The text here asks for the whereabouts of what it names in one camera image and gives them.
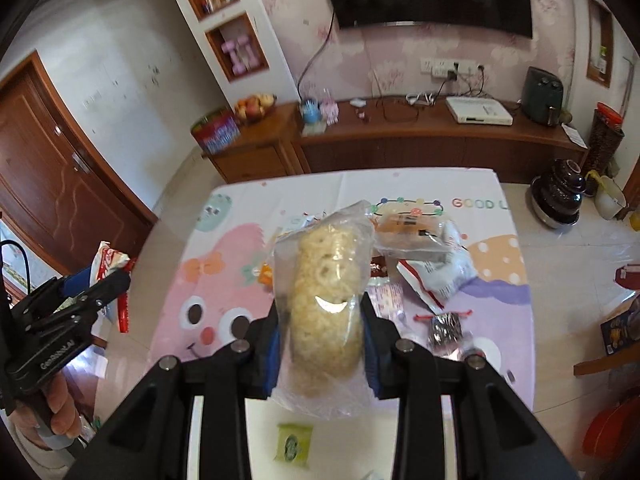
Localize pink white snack packet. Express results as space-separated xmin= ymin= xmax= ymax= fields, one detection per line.
xmin=367 ymin=282 xmax=406 ymax=318

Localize green snack packet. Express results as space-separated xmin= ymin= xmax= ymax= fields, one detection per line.
xmin=272 ymin=422 xmax=315 ymax=462

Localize dark snack packet red ends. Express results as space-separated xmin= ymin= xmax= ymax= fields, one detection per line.
xmin=414 ymin=309 xmax=473 ymax=356

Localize white red snack packet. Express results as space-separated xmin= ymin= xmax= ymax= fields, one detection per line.
xmin=395 ymin=220 xmax=478 ymax=311

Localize white set-top box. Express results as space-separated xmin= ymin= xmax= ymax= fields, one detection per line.
xmin=446 ymin=96 xmax=513 ymax=126

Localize red plastic stool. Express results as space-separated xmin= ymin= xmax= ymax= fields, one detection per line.
xmin=582 ymin=400 xmax=640 ymax=471

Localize dark blue printed box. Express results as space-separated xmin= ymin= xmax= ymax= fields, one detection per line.
xmin=600 ymin=305 xmax=640 ymax=356

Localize white wall shelf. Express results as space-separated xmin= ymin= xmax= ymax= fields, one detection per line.
xmin=157 ymin=0 xmax=301 ymax=111

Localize brown cake packet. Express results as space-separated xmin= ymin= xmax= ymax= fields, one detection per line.
xmin=370 ymin=212 xmax=453 ymax=266

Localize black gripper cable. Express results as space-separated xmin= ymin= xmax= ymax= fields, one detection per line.
xmin=0 ymin=241 xmax=28 ymax=286

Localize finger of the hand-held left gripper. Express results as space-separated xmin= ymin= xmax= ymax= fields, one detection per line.
xmin=35 ymin=266 xmax=102 ymax=297
xmin=30 ymin=270 xmax=132 ymax=322

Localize pink toy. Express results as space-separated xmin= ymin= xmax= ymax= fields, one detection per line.
xmin=320 ymin=91 xmax=341 ymax=126

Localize black looped cable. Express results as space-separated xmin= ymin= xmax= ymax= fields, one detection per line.
xmin=375 ymin=77 xmax=451 ymax=123

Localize dark wicker basket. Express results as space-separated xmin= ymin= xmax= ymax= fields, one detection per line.
xmin=586 ymin=102 xmax=626 ymax=173

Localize red tin box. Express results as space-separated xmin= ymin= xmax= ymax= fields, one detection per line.
xmin=191 ymin=109 xmax=241 ymax=155

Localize white paper sheet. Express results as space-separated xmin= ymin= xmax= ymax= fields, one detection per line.
xmin=560 ymin=122 xmax=586 ymax=148

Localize orange snack packet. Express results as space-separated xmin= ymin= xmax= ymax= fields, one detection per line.
xmin=252 ymin=262 xmax=276 ymax=288

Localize person's left hand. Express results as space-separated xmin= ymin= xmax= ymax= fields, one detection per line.
xmin=11 ymin=371 xmax=84 ymax=439

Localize printed cartoon tablecloth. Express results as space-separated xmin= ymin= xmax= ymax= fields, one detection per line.
xmin=150 ymin=167 xmax=533 ymax=480

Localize pink dumbbells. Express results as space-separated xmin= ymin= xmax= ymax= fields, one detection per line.
xmin=221 ymin=40 xmax=261 ymax=73

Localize wall niche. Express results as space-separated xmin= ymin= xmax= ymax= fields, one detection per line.
xmin=586 ymin=0 xmax=615 ymax=86

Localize white jug yellow handle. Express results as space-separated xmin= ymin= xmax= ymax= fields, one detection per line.
xmin=586 ymin=170 xmax=628 ymax=221

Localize black television cable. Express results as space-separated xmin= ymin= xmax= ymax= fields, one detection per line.
xmin=297 ymin=10 xmax=336 ymax=103

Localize dark green air fryer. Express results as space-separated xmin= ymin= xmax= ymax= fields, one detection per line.
xmin=521 ymin=66 xmax=563 ymax=126

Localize wooden television cabinet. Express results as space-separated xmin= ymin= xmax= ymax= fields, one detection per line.
xmin=200 ymin=97 xmax=591 ymax=186

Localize brown wooden door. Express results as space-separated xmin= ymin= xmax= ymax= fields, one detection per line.
xmin=0 ymin=50 xmax=158 ymax=276

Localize white wall socket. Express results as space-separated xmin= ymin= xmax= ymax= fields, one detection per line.
xmin=419 ymin=58 xmax=486 ymax=78

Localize fruit bowl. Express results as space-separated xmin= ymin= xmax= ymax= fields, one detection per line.
xmin=234 ymin=92 xmax=277 ymax=123

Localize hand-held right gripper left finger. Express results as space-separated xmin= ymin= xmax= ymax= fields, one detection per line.
xmin=65 ymin=305 xmax=281 ymax=480

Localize red white snack bag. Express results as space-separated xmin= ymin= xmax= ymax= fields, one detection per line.
xmin=90 ymin=241 xmax=132 ymax=333

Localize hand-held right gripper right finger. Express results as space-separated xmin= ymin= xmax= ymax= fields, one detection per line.
xmin=359 ymin=294 xmax=581 ymax=480

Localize clear bag of ring crackers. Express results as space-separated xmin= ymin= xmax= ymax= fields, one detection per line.
xmin=267 ymin=200 xmax=378 ymax=418

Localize wooden board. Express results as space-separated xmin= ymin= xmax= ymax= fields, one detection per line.
xmin=574 ymin=345 xmax=640 ymax=376

